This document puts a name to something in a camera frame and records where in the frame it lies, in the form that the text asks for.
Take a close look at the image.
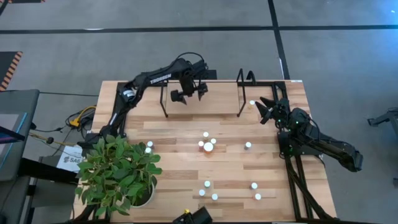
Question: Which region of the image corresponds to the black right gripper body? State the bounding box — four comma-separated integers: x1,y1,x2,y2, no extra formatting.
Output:
271,98,292,127

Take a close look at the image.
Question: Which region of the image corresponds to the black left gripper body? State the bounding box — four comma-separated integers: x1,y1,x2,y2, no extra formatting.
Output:
179,70,200,96

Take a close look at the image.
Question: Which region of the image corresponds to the wooden shelf black metal frame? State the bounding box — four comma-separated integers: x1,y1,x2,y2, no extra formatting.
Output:
159,68,247,119

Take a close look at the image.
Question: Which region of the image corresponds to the large orange medicine bottle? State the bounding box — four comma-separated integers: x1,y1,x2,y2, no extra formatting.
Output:
203,141,215,156

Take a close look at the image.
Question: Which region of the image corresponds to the green leafy plant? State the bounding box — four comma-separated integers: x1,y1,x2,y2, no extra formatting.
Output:
74,134,163,218

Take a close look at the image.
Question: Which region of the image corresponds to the black floor stand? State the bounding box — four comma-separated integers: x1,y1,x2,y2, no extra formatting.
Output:
366,107,398,136

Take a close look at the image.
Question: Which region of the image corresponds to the white plant pot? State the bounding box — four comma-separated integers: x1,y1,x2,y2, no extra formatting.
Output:
130,182,156,208

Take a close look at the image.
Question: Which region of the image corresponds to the black device yellow knob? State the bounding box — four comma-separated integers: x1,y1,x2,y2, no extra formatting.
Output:
172,206,214,224

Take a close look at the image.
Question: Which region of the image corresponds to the white paper sign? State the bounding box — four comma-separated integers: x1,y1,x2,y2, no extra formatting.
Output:
55,144,85,174

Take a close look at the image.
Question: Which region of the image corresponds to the grey cabinet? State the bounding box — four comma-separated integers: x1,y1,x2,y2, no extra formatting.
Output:
0,89,40,183

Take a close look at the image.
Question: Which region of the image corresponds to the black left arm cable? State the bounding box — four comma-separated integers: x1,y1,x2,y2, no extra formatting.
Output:
175,51,208,68

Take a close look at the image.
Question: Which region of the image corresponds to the yellow power cable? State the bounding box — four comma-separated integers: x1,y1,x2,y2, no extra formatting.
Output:
68,105,97,128

